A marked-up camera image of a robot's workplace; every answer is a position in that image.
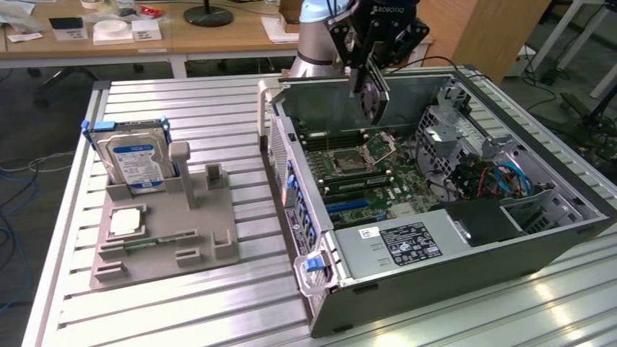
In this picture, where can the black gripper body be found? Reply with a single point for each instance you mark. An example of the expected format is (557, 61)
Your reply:
(388, 10)

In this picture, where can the green graphics card black fan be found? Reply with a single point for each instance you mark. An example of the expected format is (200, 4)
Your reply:
(373, 105)

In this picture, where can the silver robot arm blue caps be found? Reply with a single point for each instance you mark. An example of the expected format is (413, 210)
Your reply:
(313, 47)

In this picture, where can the white paper stack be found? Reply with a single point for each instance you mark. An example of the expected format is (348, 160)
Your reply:
(280, 32)

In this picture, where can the cardboard box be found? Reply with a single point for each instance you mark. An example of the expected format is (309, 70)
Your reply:
(289, 12)

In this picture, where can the wooden cabinet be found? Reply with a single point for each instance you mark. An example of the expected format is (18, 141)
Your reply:
(507, 36)

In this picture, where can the silver socket cover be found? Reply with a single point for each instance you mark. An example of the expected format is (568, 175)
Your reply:
(380, 136)

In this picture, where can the thin socket locking lever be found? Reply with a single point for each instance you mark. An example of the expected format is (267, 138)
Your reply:
(328, 142)

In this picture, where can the black round lamp base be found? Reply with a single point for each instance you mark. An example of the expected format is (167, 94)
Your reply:
(207, 18)

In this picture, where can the silver perforated disk bay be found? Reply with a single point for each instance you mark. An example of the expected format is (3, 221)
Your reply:
(448, 152)

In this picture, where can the CPU socket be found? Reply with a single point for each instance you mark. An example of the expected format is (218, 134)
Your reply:
(347, 162)

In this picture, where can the green motherboard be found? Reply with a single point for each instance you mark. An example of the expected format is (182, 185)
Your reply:
(409, 191)

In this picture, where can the red packet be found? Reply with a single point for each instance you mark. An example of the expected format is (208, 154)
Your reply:
(151, 11)

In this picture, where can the small white box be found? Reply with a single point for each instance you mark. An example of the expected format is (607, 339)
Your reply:
(144, 34)

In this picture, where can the black expansion slot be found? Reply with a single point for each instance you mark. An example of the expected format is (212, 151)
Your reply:
(343, 199)

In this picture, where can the blue expansion slot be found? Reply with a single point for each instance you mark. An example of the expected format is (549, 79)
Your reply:
(347, 206)

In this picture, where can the silver chipset heatsink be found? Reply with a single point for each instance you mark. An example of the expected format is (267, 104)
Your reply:
(404, 212)

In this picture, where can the white box with tape roll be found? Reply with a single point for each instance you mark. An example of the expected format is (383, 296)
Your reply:
(114, 38)

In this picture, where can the white tape roll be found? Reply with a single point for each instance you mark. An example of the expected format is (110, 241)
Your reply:
(91, 4)

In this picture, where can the hard disk blue label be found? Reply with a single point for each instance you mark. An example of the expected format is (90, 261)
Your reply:
(135, 162)

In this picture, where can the white box black top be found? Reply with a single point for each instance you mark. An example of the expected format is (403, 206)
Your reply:
(70, 34)

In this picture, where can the silver power supply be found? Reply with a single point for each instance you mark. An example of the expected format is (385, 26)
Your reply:
(356, 260)

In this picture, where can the blue case latch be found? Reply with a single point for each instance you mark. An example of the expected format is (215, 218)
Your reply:
(313, 263)

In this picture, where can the grey parts rack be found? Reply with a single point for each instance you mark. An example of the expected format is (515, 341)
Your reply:
(164, 220)

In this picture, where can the black office chair base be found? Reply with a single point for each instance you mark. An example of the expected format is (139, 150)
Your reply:
(48, 83)

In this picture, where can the wooden desk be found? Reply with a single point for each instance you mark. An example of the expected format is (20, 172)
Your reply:
(28, 48)

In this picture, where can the white paper label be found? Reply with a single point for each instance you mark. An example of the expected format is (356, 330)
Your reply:
(24, 37)

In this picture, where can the silver CPU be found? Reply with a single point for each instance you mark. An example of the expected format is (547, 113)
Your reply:
(126, 221)

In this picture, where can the clear plastic bag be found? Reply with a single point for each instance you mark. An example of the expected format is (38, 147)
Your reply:
(19, 18)

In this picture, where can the open black PC case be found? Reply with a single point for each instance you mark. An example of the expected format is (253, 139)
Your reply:
(433, 289)

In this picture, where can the white desk frame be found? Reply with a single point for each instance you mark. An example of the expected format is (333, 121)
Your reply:
(603, 85)

